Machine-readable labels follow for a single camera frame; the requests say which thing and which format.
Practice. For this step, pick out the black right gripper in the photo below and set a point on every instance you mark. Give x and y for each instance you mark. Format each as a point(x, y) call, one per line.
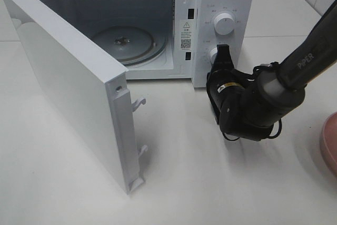
point(224, 87)

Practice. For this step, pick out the white microwave knob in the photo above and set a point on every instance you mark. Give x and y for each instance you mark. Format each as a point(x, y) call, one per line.
point(224, 23)
point(212, 55)

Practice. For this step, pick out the pink round plate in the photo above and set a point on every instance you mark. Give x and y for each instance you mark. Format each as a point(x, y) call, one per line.
point(328, 143)

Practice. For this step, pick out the white microwave door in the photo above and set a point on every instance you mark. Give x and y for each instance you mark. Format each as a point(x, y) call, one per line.
point(86, 84)

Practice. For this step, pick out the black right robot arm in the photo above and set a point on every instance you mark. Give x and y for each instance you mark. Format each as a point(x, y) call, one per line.
point(251, 106)

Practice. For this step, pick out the white microwave oven body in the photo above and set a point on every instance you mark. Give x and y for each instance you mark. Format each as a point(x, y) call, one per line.
point(188, 25)

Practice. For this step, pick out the glass microwave turntable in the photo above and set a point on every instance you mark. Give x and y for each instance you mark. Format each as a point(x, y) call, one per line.
point(130, 45)

